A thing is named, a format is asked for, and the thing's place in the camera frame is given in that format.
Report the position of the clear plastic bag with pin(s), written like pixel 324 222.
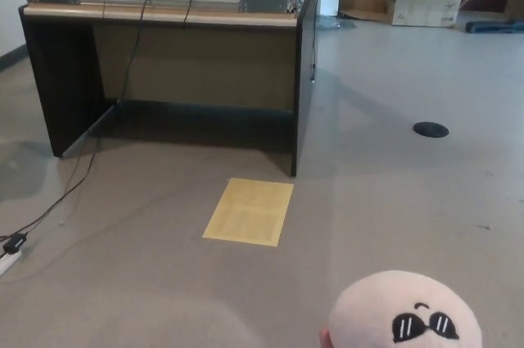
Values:
pixel 333 23

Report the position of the pink plush dumpling with sunglasses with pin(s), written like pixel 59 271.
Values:
pixel 380 307

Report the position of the white power strip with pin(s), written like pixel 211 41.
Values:
pixel 9 261

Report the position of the black desk with wooden top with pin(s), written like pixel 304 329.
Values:
pixel 196 61

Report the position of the black round floor cover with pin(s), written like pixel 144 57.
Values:
pixel 430 129

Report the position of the small brown cardboard box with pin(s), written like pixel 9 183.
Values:
pixel 516 6

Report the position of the blue foam piece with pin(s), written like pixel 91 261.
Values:
pixel 491 27

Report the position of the black power adapter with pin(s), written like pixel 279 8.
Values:
pixel 15 242

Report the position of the yellow paper sheet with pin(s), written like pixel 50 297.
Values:
pixel 249 213

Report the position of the person's bare hand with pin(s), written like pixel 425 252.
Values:
pixel 324 337

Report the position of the open cardboard box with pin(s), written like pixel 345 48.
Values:
pixel 425 6

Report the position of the flat cardboard sheet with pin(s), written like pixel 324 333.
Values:
pixel 364 15

